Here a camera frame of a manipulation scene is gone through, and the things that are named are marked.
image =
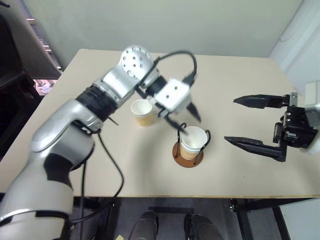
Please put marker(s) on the black flat bar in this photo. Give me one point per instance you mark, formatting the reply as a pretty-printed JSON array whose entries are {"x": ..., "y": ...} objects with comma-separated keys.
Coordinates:
[{"x": 171, "y": 209}]

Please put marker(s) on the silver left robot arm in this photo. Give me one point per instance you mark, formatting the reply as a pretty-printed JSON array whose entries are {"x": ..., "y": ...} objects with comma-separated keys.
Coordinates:
[{"x": 62, "y": 117}]

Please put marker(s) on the black metal table frame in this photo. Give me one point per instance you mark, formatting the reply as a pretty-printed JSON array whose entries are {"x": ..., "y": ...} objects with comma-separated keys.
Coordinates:
[{"x": 250, "y": 202}]

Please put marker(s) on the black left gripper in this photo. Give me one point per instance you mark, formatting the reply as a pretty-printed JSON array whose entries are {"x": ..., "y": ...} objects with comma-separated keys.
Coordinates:
[{"x": 168, "y": 117}]

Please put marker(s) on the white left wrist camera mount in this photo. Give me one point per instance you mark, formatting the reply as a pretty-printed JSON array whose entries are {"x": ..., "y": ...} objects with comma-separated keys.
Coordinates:
[{"x": 172, "y": 96}]

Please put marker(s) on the dark rounded shape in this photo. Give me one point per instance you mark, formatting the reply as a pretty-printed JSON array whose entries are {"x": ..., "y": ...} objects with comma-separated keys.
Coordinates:
[
  {"x": 200, "y": 227},
  {"x": 146, "y": 226}
]

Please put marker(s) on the tan paper cup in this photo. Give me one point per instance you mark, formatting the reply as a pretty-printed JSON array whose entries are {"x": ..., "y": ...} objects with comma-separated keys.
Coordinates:
[
  {"x": 187, "y": 153},
  {"x": 143, "y": 120},
  {"x": 197, "y": 140}
]

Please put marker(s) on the white box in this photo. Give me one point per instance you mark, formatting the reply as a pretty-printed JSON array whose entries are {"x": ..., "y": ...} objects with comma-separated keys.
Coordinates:
[{"x": 302, "y": 222}]

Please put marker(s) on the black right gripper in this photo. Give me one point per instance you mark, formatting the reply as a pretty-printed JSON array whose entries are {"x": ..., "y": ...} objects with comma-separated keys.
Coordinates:
[{"x": 297, "y": 132}]

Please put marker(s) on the black office chair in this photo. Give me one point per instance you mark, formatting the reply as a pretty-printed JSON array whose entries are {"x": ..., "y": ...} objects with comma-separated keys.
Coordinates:
[{"x": 12, "y": 100}]

